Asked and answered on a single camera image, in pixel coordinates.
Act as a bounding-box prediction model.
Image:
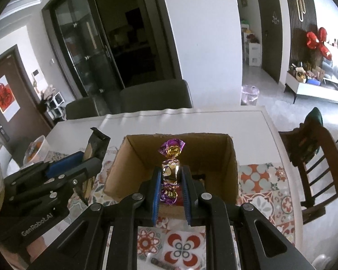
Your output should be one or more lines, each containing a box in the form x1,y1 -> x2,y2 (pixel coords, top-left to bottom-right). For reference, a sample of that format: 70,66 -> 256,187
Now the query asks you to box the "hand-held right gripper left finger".
25,166 -> 162,270

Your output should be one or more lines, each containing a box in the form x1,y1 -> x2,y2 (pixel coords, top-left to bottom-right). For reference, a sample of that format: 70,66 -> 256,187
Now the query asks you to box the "red balloon bow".
306,27 -> 333,59

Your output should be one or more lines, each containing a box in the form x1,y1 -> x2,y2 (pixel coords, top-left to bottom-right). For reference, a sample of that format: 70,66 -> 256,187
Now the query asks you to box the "dark wrapped candy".
151,257 -> 181,270

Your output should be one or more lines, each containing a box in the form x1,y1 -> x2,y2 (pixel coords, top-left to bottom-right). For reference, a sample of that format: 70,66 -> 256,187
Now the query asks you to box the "white bowl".
23,135 -> 50,165

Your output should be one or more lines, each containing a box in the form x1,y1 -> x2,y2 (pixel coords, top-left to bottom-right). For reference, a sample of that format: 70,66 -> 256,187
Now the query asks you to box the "red paper-cut poster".
0,75 -> 20,122

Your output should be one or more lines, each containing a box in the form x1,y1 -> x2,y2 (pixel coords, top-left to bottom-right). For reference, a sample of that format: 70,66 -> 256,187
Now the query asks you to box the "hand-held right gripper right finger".
182,166 -> 316,270

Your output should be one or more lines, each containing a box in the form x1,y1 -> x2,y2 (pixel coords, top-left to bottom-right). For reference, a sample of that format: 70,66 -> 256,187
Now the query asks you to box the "purple gold candy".
158,138 -> 186,206

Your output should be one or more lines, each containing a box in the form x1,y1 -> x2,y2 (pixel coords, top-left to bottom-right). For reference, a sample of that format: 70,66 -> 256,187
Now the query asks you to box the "brown entrance door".
0,44 -> 55,137

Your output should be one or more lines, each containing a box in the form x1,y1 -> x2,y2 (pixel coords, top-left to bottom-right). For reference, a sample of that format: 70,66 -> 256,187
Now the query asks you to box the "black snack packet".
83,127 -> 111,206

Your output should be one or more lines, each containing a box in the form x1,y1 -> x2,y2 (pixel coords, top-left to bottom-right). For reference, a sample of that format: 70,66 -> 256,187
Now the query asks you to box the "grey upholstered chair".
65,97 -> 124,120
120,79 -> 193,116

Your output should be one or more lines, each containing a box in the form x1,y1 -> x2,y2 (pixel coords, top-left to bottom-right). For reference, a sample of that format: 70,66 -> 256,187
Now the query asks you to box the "dark wooden chair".
279,123 -> 338,225

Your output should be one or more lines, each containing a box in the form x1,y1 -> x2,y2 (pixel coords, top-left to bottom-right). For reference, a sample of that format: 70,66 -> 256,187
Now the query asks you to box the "patterned tile table mat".
25,146 -> 297,270

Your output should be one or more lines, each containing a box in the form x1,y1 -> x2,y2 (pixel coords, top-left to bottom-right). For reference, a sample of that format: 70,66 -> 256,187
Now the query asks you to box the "white storage shelf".
243,30 -> 262,67

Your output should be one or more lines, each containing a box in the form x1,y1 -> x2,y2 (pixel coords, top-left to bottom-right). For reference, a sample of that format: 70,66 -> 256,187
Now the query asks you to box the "dark green cloth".
291,107 -> 325,161

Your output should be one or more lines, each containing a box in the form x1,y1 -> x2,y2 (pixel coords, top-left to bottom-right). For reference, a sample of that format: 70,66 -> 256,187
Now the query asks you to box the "trash bin with pink bag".
241,85 -> 260,107

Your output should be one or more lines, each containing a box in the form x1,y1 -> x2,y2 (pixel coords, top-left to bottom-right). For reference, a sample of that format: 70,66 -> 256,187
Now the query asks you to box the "glass door cabinet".
42,0 -> 126,98

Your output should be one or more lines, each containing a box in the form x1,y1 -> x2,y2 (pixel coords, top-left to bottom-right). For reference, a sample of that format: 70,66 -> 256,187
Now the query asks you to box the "white tv cabinet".
284,72 -> 338,109

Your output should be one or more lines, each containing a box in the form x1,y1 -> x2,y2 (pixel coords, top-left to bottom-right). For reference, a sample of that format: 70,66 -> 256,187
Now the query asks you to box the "cardboard box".
104,133 -> 238,220

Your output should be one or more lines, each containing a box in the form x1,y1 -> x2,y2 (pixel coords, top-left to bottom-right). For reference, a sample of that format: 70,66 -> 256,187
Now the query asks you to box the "white cube shelf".
46,92 -> 67,119

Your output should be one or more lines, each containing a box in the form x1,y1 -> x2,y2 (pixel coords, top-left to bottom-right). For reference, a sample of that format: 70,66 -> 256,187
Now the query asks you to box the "dark brown door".
255,0 -> 284,84

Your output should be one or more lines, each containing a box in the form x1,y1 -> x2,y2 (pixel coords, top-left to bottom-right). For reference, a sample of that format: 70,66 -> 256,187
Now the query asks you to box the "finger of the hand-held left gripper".
4,151 -> 102,195
6,174 -> 88,218

